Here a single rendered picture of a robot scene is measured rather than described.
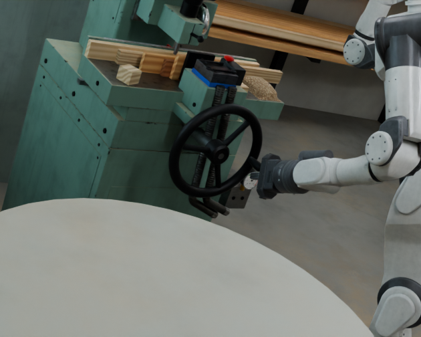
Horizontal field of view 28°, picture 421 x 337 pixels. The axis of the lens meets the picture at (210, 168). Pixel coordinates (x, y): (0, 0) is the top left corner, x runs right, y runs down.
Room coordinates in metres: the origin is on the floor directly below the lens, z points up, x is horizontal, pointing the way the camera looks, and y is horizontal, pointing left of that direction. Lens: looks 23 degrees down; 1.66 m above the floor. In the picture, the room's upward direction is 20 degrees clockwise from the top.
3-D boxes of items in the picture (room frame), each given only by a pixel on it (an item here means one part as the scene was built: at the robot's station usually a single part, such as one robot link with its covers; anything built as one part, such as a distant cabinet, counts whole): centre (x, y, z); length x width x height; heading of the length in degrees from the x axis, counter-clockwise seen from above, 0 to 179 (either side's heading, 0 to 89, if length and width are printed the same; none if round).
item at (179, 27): (2.40, 0.23, 1.03); 0.14 x 0.07 x 0.09; 39
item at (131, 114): (2.34, 0.18, 0.82); 0.40 x 0.21 x 0.04; 129
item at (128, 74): (2.16, 0.30, 0.92); 0.05 x 0.04 x 0.04; 65
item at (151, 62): (2.35, 0.19, 0.93); 0.24 x 0.01 x 0.06; 129
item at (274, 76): (2.46, 0.12, 0.92); 0.60 x 0.02 x 0.04; 129
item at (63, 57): (2.48, 0.29, 0.76); 0.57 x 0.45 x 0.09; 39
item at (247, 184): (2.38, -0.12, 0.65); 0.06 x 0.04 x 0.08; 129
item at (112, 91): (2.32, 0.12, 0.87); 0.61 x 0.30 x 0.06; 129
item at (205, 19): (2.56, 0.20, 1.02); 0.12 x 0.03 x 0.12; 39
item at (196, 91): (2.25, 0.07, 0.91); 0.15 x 0.14 x 0.09; 129
